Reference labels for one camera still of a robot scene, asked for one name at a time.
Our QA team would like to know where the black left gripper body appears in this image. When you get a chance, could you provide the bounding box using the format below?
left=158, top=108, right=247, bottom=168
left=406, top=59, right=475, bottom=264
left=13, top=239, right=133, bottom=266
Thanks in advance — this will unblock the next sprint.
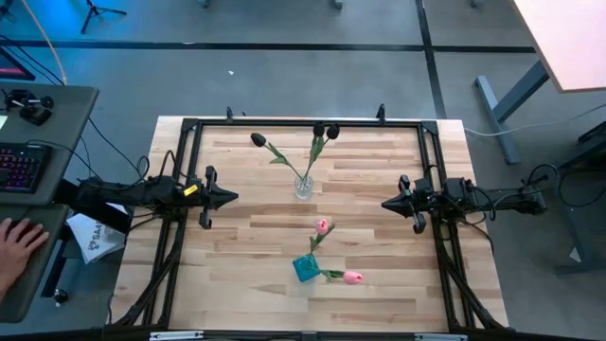
left=198, top=165, right=222, bottom=231

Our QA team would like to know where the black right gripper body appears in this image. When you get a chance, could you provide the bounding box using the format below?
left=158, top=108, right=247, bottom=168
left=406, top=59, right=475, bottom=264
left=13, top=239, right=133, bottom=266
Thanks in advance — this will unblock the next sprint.
left=399, top=174, right=447, bottom=235

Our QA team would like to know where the black artificial tulip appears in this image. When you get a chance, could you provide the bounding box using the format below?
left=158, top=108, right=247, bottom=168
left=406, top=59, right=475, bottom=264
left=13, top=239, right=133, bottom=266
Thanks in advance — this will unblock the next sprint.
left=302, top=121, right=327, bottom=184
left=249, top=132, right=305, bottom=184

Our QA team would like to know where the pink artificial tulip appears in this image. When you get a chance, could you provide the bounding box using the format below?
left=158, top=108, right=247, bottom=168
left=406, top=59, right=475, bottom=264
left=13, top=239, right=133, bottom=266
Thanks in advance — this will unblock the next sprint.
left=307, top=218, right=337, bottom=266
left=314, top=268, right=365, bottom=286

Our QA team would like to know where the green flower stem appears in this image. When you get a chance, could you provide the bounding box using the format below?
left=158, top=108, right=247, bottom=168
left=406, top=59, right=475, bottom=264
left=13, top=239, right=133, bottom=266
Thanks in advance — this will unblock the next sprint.
left=307, top=123, right=342, bottom=184

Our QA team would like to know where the clear cut-glass vase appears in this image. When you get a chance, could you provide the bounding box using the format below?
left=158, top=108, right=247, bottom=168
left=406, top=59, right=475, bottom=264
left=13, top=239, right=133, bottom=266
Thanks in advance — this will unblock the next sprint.
left=294, top=173, right=315, bottom=202

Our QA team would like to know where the blue glass vase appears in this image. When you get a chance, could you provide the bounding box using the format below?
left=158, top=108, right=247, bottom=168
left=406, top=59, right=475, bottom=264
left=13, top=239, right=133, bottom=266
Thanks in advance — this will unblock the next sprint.
left=291, top=253, right=324, bottom=284

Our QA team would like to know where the grey desk leg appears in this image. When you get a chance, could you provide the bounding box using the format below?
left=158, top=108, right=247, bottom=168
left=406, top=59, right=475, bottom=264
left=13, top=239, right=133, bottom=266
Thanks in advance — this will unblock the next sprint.
left=473, top=60, right=551, bottom=167

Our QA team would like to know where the dark equipment stand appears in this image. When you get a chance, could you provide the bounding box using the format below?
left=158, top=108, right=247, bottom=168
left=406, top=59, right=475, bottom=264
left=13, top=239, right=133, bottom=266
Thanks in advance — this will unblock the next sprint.
left=553, top=120, right=606, bottom=277

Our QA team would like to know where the grey side desk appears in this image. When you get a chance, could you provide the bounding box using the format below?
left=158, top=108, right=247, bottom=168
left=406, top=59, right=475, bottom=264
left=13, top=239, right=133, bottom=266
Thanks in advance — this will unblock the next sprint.
left=0, top=81, right=100, bottom=207

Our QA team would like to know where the backlit black keyboard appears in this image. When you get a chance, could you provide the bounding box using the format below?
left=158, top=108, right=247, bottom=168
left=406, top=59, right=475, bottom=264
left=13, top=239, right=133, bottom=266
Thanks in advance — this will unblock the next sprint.
left=0, top=142, right=54, bottom=195

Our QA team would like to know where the grey lower desk panel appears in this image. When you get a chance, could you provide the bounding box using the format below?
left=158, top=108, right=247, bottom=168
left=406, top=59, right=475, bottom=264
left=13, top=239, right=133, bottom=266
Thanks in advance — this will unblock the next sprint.
left=0, top=203, right=71, bottom=325

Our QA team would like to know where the person's hand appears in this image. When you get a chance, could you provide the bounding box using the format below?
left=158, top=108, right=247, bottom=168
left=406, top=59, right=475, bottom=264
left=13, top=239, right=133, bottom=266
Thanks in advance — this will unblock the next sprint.
left=0, top=217, right=50, bottom=297

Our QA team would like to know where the light wooden desk top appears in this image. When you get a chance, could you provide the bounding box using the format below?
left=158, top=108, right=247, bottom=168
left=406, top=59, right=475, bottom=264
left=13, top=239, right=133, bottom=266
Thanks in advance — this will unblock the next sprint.
left=512, top=0, right=606, bottom=94

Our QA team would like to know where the black tripod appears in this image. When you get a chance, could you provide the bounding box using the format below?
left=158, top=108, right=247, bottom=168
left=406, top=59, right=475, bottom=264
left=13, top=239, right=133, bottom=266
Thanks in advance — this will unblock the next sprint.
left=79, top=0, right=129, bottom=36

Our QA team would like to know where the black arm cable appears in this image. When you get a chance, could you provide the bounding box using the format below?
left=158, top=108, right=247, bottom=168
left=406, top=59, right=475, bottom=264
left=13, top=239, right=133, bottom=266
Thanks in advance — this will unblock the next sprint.
left=158, top=149, right=191, bottom=184

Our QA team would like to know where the black aluminium table frame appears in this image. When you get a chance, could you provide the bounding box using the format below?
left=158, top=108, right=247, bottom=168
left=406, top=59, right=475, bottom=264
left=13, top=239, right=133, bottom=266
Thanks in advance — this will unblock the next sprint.
left=106, top=116, right=511, bottom=335

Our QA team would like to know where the white floor cable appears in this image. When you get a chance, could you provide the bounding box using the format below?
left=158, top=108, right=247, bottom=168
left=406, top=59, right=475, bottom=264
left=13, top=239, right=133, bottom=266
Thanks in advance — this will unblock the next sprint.
left=463, top=102, right=606, bottom=139

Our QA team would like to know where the silver metal bracket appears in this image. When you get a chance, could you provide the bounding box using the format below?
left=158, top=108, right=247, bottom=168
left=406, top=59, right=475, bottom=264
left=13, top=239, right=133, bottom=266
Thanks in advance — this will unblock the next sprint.
left=148, top=330, right=205, bottom=341
left=413, top=332, right=469, bottom=341

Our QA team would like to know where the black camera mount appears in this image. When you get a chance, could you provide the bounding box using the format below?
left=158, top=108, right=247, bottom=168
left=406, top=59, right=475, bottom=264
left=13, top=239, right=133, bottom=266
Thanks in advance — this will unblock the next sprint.
left=3, top=88, right=55, bottom=127

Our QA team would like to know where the beige cable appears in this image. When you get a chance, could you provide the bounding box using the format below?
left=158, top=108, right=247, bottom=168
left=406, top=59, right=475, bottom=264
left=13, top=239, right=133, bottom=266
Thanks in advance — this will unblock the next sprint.
left=19, top=0, right=68, bottom=87

